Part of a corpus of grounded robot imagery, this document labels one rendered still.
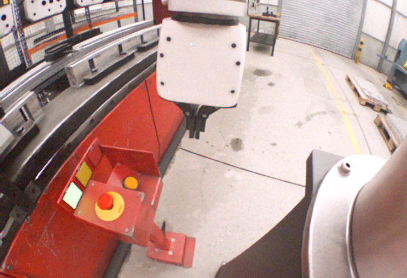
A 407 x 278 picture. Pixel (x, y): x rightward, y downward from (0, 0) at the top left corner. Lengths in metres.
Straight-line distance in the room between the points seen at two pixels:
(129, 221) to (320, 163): 0.34
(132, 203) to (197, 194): 0.90
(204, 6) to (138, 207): 0.36
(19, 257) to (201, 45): 0.67
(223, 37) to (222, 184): 1.19
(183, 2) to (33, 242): 0.66
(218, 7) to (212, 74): 0.07
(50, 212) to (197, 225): 0.86
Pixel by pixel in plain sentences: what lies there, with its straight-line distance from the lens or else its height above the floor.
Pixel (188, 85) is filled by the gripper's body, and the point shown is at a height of 1.02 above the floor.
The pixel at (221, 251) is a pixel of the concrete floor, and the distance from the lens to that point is 1.13.
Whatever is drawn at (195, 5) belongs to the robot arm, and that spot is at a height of 1.11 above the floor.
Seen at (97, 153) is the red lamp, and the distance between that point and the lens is 0.48.
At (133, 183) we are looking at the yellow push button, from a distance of 0.49.
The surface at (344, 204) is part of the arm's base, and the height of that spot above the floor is 1.01.
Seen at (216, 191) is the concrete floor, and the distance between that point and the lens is 1.27.
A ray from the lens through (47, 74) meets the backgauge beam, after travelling 0.94.
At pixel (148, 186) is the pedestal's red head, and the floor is 0.70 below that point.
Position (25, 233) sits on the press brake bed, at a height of 0.75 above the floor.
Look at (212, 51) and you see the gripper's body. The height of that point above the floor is 1.07.
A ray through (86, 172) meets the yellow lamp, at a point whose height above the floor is 0.81.
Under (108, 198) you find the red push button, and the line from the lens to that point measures 0.39.
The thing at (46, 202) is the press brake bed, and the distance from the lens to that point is 0.60.
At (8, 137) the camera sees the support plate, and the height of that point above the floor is 1.00.
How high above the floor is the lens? 1.12
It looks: 40 degrees down
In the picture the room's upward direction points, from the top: straight up
